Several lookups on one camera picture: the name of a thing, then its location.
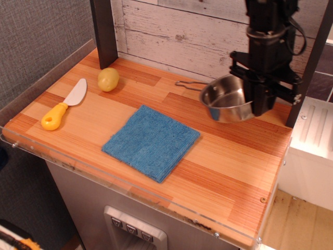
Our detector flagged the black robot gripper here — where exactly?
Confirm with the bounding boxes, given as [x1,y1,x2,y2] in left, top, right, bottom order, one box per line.
[230,31,302,117]

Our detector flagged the silver steel pot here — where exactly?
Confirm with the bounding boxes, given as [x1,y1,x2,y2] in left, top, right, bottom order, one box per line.
[175,74,255,123]

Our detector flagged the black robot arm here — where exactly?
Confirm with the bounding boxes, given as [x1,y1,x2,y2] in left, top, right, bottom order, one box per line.
[230,1,307,116]

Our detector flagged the white toy sink unit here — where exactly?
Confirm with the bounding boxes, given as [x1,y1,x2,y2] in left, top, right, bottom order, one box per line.
[278,97,332,210]

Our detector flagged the blue folded cloth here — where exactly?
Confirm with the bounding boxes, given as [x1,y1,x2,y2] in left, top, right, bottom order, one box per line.
[101,105,200,183]

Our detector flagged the yellow toy potato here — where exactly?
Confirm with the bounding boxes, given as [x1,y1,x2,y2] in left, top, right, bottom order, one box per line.
[97,68,120,92]

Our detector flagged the silver dispenser panel with buttons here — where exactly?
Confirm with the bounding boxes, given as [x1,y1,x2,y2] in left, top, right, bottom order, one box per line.
[104,206,168,249]

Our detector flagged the grey toy fridge cabinet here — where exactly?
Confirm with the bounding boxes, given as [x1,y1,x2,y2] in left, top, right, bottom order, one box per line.
[46,161,238,249]

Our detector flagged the clear acrylic table guard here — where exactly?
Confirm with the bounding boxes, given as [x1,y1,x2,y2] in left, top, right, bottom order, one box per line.
[0,124,292,248]

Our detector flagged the orange fuzzy object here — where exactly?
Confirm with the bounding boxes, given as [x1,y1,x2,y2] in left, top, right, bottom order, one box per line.
[14,239,41,250]

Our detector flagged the dark right shelf post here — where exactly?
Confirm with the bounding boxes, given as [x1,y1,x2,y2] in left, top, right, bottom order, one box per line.
[285,0,332,128]

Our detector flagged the dark shelf post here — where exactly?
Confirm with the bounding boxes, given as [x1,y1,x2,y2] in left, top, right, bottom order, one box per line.
[90,0,118,69]
[285,0,332,128]

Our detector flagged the dark left shelf post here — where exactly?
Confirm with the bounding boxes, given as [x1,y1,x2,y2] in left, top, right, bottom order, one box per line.
[90,0,118,69]

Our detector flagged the yellow handled toy knife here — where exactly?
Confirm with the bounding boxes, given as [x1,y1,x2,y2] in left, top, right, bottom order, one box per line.
[41,79,87,131]

